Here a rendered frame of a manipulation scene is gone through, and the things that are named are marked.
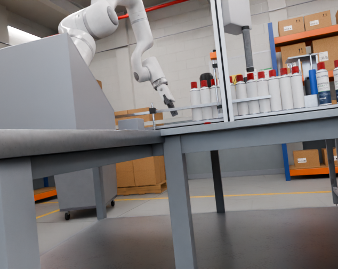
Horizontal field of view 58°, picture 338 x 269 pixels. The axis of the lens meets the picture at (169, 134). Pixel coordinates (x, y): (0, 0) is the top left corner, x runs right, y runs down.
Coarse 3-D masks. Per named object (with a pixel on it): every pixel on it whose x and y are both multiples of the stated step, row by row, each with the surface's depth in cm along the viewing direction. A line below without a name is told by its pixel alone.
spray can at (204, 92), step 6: (204, 84) 155; (204, 90) 154; (204, 96) 155; (210, 96) 156; (204, 102) 155; (210, 102) 155; (204, 108) 155; (210, 108) 155; (204, 114) 155; (210, 114) 154
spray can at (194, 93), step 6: (192, 84) 157; (192, 90) 156; (198, 90) 156; (192, 96) 156; (198, 96) 156; (192, 102) 156; (198, 102) 156; (192, 108) 156; (198, 108) 155; (192, 114) 157; (198, 114) 155; (198, 120) 155
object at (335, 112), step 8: (312, 112) 85; (320, 112) 84; (328, 112) 84; (336, 112) 83; (240, 120) 89; (248, 120) 89; (256, 120) 88; (264, 120) 88; (272, 120) 87; (280, 120) 87; (288, 120) 86; (296, 120) 86; (304, 120) 91; (176, 128) 94; (184, 128) 93; (192, 128) 93; (200, 128) 92; (208, 128) 92; (216, 128) 91; (224, 128) 90; (232, 128) 94
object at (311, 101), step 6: (312, 60) 156; (300, 66) 153; (306, 66) 159; (312, 66) 149; (306, 72) 159; (306, 78) 159; (306, 84) 156; (306, 90) 156; (306, 96) 148; (312, 96) 147; (306, 102) 148; (312, 102) 147; (318, 102) 147
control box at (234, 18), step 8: (224, 0) 138; (232, 0) 138; (240, 0) 143; (248, 0) 147; (224, 8) 138; (232, 8) 138; (240, 8) 142; (248, 8) 147; (224, 16) 138; (232, 16) 137; (240, 16) 141; (248, 16) 146; (224, 24) 138; (232, 24) 137; (240, 24) 141; (248, 24) 145; (224, 32) 147; (232, 32) 148; (240, 32) 149
